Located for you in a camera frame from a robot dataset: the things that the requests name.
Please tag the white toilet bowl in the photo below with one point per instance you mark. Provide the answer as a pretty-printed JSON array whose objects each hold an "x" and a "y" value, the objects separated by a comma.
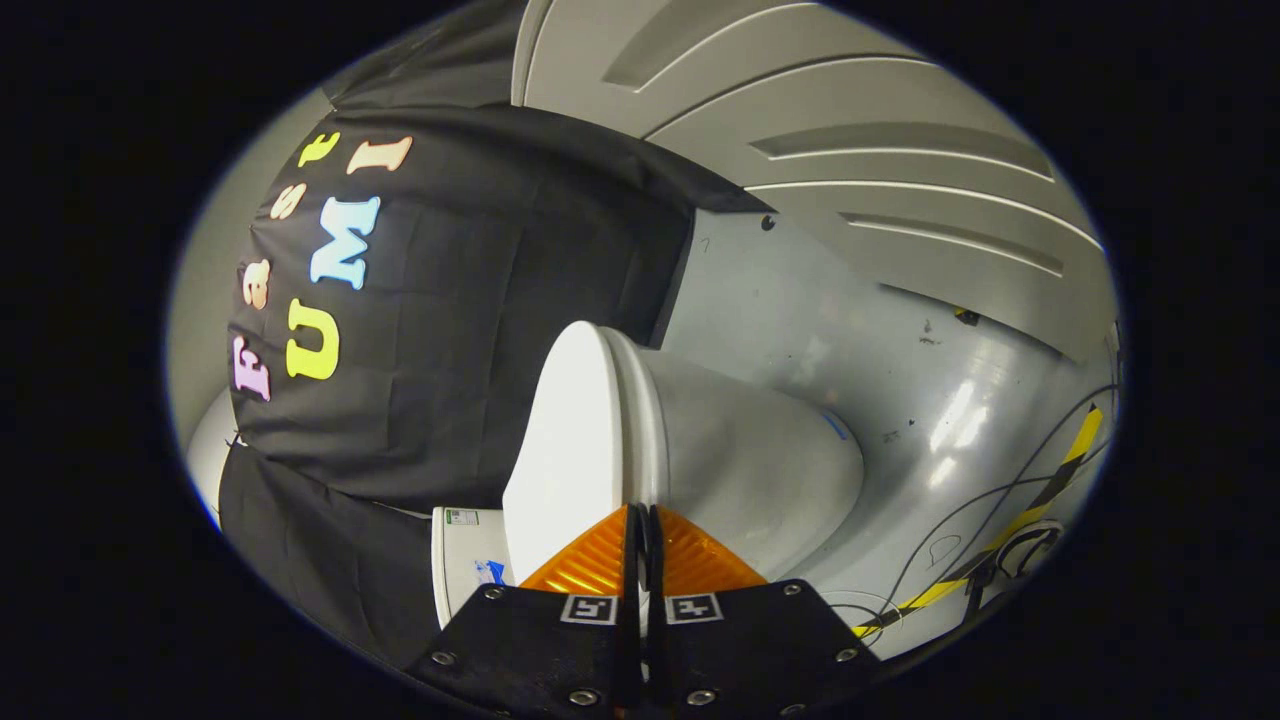
[{"x": 750, "y": 460}]

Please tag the black backdrop cloth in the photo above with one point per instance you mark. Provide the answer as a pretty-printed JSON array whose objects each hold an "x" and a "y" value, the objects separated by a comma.
[{"x": 480, "y": 330}]

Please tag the white toilet tank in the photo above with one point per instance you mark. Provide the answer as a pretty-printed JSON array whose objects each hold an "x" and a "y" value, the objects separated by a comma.
[{"x": 465, "y": 570}]

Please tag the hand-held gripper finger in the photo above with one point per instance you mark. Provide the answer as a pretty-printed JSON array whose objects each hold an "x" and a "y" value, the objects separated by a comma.
[
  {"x": 633, "y": 600},
  {"x": 654, "y": 600}
]

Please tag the white toilet lid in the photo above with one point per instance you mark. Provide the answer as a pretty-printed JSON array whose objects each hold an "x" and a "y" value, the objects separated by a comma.
[{"x": 565, "y": 450}]

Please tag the white drawer cabinet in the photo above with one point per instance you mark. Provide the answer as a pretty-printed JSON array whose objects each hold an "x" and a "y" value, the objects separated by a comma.
[{"x": 850, "y": 100}]

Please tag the yellow black floor tape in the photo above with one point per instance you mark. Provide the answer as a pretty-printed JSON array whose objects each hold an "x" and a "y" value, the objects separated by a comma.
[{"x": 1040, "y": 500}]

